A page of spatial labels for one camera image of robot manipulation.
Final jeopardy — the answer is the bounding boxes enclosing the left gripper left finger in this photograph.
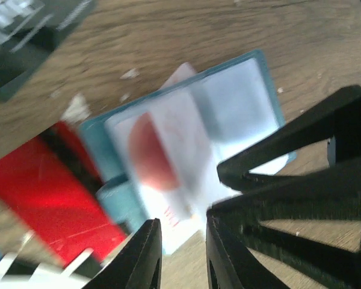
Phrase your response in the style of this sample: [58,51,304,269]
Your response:
[84,219,162,289]

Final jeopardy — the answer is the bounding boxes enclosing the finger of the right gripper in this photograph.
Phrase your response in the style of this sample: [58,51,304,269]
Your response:
[211,168,361,288]
[217,85,361,190]

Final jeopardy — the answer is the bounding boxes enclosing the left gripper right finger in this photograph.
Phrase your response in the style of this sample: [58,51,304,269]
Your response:
[206,210,288,288]

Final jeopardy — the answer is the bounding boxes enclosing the white card red circle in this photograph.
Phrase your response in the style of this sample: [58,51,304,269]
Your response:
[128,113,180,191]

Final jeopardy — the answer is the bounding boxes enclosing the teal card holder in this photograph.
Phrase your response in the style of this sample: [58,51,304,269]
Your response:
[79,50,285,255]

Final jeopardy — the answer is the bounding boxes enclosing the white card red print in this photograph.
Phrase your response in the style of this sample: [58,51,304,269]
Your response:
[149,61,214,223]

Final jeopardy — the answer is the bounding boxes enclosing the red card in pile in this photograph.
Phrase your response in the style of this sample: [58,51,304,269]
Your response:
[0,122,126,266]

